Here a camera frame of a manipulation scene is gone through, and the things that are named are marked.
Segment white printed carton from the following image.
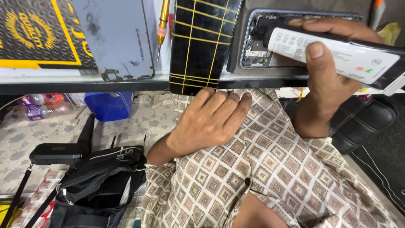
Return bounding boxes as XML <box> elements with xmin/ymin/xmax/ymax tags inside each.
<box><xmin>65</xmin><ymin>93</ymin><xmax>86</xmax><ymax>106</ymax></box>

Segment heap of red white packets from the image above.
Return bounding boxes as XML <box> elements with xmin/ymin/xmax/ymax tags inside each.
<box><xmin>11</xmin><ymin>169</ymin><xmax>67</xmax><ymax>228</ymax></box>

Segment black strap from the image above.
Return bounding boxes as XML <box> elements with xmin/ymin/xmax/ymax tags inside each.
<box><xmin>0</xmin><ymin>165</ymin><xmax>34</xmax><ymax>228</ymax></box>

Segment plastic bottle with red label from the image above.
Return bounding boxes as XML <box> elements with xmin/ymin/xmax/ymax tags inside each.
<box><xmin>19</xmin><ymin>93</ymin><xmax>65</xmax><ymax>106</ymax></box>

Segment black phone with yellow bands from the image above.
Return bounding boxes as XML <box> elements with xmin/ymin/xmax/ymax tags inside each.
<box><xmin>169</xmin><ymin>0</ymin><xmax>243</xmax><ymax>96</ymax></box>

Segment black leather seat cushion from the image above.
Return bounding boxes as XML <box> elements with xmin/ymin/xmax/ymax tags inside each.
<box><xmin>280</xmin><ymin>95</ymin><xmax>397</xmax><ymax>156</ymax></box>

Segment black fabric bag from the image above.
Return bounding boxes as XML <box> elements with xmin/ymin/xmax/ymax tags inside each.
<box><xmin>49</xmin><ymin>145</ymin><xmax>147</xmax><ymax>228</ymax></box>

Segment black yellow work mat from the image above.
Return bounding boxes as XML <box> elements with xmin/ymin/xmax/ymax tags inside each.
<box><xmin>0</xmin><ymin>0</ymin><xmax>99</xmax><ymax>69</ymax></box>

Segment yellow screwdriver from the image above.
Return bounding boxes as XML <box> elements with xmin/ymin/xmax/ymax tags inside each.
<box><xmin>157</xmin><ymin>0</ymin><xmax>171</xmax><ymax>62</ymax></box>

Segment plastic bottle with purple label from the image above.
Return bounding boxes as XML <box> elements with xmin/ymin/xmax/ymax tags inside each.
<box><xmin>13</xmin><ymin>102</ymin><xmax>75</xmax><ymax>121</ymax></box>

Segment grey work pad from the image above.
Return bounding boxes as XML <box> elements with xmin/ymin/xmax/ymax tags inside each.
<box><xmin>226</xmin><ymin>0</ymin><xmax>374</xmax><ymax>73</ymax></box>

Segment grey phone back cover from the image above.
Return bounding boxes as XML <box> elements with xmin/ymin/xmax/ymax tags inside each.
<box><xmin>71</xmin><ymin>0</ymin><xmax>155</xmax><ymax>83</ymax></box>

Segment black white phone battery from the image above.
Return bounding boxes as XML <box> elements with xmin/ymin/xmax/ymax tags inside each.
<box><xmin>263</xmin><ymin>23</ymin><xmax>405</xmax><ymax>95</ymax></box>

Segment person's left hand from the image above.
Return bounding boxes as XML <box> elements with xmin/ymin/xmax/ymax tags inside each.
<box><xmin>166</xmin><ymin>88</ymin><xmax>252</xmax><ymax>156</ymax></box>

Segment black folded umbrella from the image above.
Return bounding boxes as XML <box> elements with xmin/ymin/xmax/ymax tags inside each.
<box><xmin>77</xmin><ymin>112</ymin><xmax>96</xmax><ymax>159</ymax></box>

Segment black box device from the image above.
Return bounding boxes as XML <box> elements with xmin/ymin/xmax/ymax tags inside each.
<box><xmin>29</xmin><ymin>143</ymin><xmax>83</xmax><ymax>166</ymax></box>

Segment orange grey tool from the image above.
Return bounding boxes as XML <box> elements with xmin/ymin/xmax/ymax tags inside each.
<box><xmin>369</xmin><ymin>0</ymin><xmax>386</xmax><ymax>30</ymax></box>

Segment yellowish plastic bag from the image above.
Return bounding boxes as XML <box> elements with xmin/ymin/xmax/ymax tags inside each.
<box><xmin>377</xmin><ymin>22</ymin><xmax>402</xmax><ymax>46</ymax></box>

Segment blue plastic container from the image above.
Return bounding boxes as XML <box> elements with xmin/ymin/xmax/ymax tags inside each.
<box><xmin>84</xmin><ymin>92</ymin><xmax>134</xmax><ymax>122</ymax></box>

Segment opened blue phone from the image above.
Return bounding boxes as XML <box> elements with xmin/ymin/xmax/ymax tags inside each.
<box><xmin>239</xmin><ymin>9</ymin><xmax>364</xmax><ymax>69</ymax></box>

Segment beige patterned shirt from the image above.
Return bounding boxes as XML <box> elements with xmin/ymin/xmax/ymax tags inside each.
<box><xmin>141</xmin><ymin>88</ymin><xmax>397</xmax><ymax>228</ymax></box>

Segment person's right hand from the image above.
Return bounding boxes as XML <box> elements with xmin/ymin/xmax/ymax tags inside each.
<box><xmin>288</xmin><ymin>17</ymin><xmax>385</xmax><ymax>110</ymax></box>

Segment yellow packet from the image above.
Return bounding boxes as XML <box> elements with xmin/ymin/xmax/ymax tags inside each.
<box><xmin>0</xmin><ymin>203</ymin><xmax>19</xmax><ymax>228</ymax></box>

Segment black ribbed floor mat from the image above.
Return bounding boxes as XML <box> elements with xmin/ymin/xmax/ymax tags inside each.
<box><xmin>350</xmin><ymin>93</ymin><xmax>405</xmax><ymax>216</ymax></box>

